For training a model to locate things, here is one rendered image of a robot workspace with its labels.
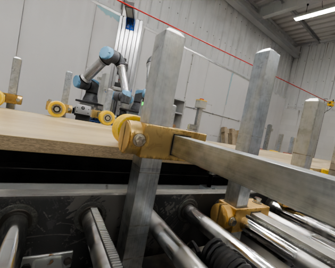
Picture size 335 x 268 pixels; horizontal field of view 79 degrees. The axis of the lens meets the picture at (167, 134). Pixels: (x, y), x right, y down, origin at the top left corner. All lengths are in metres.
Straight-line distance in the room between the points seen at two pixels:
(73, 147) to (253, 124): 0.37
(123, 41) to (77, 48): 1.75
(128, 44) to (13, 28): 2.09
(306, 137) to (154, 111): 0.45
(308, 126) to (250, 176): 0.46
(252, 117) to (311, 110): 0.24
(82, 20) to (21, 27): 0.93
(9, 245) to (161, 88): 0.26
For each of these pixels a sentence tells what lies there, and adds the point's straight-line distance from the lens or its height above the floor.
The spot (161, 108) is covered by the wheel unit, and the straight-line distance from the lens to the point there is 0.31.
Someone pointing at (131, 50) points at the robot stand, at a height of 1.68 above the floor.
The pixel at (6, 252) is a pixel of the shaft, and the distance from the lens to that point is 0.29.
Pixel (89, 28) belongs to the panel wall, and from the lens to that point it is 4.29.
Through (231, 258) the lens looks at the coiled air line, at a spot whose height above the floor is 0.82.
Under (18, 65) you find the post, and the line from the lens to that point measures 1.38.
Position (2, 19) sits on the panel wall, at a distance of 4.11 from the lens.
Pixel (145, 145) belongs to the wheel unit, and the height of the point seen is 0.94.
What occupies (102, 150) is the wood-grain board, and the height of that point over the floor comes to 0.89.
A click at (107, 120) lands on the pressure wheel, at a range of 1.18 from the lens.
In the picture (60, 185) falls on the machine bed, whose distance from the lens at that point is 0.52.
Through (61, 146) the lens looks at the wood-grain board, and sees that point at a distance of 0.47.
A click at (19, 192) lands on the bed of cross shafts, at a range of 0.37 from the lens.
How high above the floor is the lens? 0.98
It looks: 3 degrees down
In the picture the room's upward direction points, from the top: 11 degrees clockwise
